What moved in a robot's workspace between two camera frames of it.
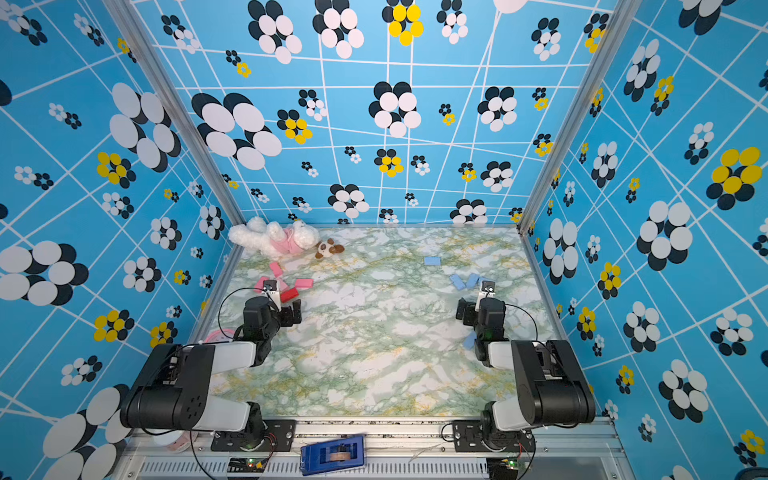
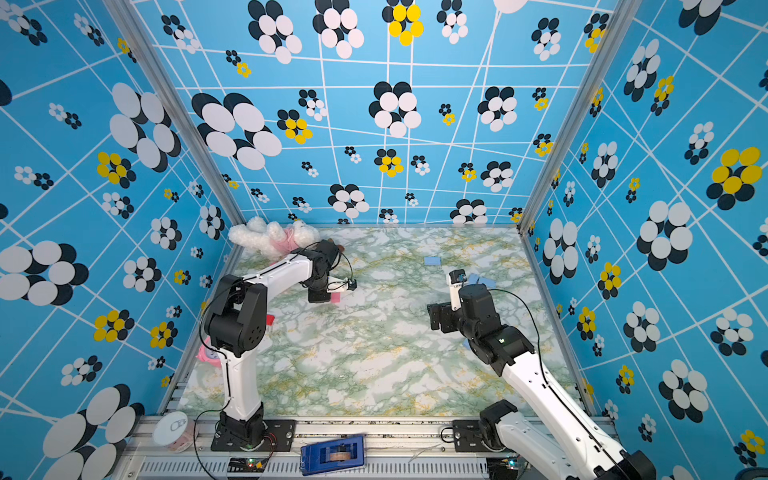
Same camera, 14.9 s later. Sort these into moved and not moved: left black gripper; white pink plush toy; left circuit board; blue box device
Moved: left black gripper
Not moved: white pink plush toy; left circuit board; blue box device
